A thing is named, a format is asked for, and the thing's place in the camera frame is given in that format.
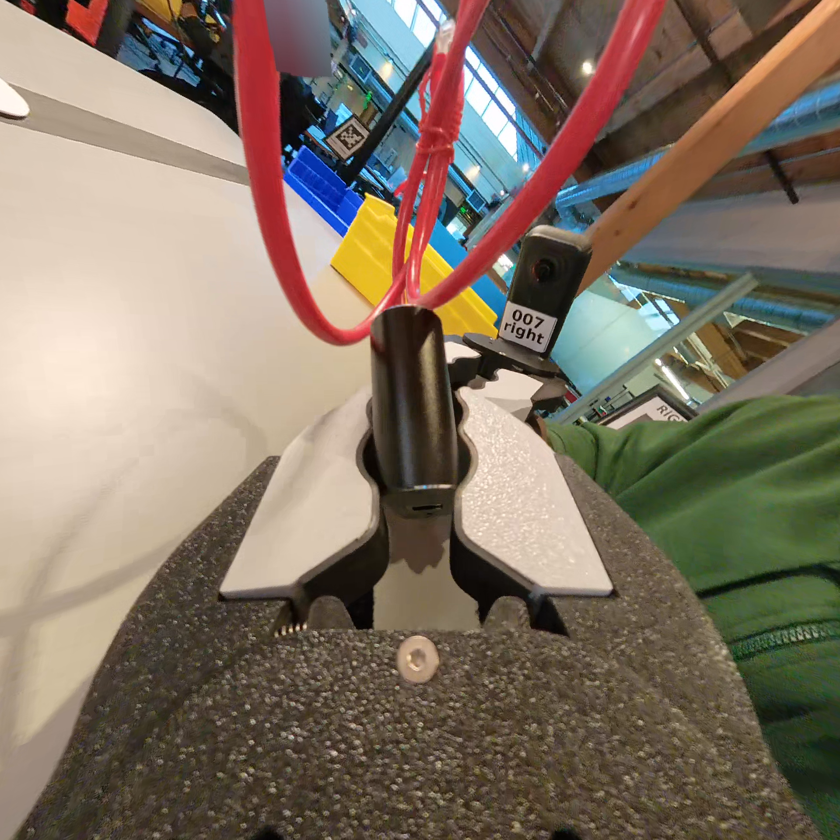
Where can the black metal pole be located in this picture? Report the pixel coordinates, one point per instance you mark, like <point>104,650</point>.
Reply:
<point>400,92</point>

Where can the framed printed tag board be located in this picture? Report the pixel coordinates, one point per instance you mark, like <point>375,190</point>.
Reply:
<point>643,410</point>

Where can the black ethernet adapter hub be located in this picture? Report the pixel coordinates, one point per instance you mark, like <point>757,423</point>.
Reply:
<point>414,407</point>

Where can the black and white tag board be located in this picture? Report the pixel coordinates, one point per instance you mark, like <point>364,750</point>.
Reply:
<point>351,135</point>

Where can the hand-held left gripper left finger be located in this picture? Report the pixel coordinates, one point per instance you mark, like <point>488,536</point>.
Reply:
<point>309,512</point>

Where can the yellow plastic bin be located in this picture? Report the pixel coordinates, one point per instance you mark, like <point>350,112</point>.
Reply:
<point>394,263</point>

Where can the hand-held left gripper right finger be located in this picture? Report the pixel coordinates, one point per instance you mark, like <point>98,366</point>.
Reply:
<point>532,512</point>

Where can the small blue bin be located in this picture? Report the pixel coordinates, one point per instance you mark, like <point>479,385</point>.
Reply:
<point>322,184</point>

